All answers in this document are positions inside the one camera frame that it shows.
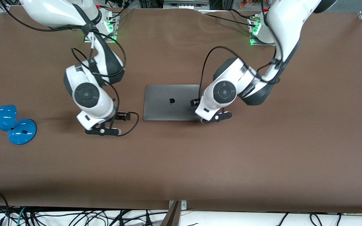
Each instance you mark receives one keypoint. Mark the grey metal post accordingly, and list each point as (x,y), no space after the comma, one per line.
(172,216)

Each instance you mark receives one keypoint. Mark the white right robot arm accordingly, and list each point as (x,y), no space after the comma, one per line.
(86,94)

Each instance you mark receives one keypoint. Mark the grey laptop with black keyboard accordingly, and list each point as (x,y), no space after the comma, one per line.
(168,100)

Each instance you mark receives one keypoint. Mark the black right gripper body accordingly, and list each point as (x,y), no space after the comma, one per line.
(120,116)

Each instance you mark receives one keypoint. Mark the small metal table bracket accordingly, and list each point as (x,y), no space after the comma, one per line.
(183,204)

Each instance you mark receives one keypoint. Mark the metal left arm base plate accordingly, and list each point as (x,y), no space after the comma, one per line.
(262,44)

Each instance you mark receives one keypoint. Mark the blue desk lamp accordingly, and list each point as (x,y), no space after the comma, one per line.
(22,131)

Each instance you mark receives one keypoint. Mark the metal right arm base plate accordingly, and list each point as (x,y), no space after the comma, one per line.
(113,37)

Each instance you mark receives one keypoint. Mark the grey background device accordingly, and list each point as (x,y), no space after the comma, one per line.
(185,4)

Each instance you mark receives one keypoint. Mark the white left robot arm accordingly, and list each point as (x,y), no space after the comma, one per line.
(225,92)

